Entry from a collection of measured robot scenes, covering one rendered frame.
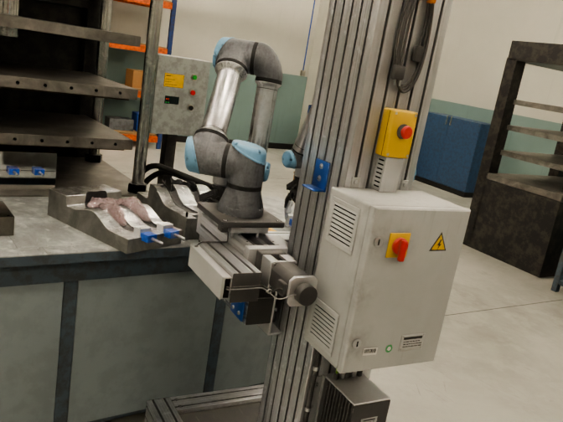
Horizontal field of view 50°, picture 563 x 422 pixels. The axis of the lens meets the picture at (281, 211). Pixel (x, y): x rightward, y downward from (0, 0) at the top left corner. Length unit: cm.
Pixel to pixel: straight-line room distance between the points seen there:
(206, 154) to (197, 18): 781
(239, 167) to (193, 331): 91
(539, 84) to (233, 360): 731
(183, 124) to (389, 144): 175
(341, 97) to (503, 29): 819
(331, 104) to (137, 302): 111
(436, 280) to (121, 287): 118
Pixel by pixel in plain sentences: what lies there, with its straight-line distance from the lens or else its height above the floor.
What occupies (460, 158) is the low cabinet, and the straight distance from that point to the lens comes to 930.
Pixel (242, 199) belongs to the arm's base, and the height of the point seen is 110.
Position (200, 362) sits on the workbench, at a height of 24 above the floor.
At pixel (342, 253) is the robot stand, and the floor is 107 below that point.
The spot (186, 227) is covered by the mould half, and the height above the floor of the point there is 85.
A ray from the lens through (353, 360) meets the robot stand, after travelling 167.
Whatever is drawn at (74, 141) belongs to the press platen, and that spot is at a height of 102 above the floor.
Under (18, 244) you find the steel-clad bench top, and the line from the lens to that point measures 222.
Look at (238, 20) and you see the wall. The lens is 998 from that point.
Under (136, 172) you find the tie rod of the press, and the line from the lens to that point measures 306.
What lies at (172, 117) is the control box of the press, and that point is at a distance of 321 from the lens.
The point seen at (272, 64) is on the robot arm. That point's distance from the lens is 214.
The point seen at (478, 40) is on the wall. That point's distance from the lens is 1012.
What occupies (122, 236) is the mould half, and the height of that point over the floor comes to 85.
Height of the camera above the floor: 155
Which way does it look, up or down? 14 degrees down
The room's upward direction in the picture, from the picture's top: 9 degrees clockwise
